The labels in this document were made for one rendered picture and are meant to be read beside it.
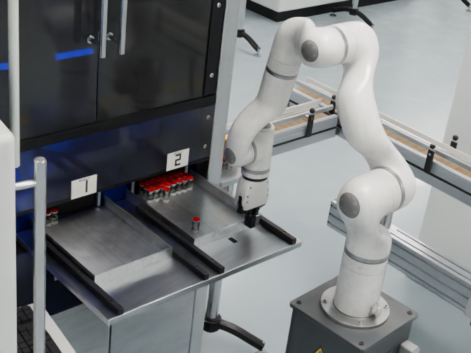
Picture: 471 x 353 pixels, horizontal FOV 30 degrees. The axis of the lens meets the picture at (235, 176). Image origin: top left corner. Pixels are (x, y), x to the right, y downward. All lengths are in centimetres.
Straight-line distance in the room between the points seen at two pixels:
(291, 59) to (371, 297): 66
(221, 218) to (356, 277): 56
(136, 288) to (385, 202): 70
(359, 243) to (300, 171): 274
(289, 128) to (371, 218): 112
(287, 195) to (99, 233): 226
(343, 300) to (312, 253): 188
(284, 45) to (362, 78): 23
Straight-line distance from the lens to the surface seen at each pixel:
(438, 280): 337
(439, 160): 321
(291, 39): 229
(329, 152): 526
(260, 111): 241
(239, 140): 241
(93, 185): 256
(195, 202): 278
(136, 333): 301
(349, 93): 220
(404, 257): 342
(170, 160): 271
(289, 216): 453
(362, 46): 223
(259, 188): 257
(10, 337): 188
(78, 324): 282
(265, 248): 260
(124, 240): 257
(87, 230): 260
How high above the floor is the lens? 227
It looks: 28 degrees down
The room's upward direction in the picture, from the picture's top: 7 degrees clockwise
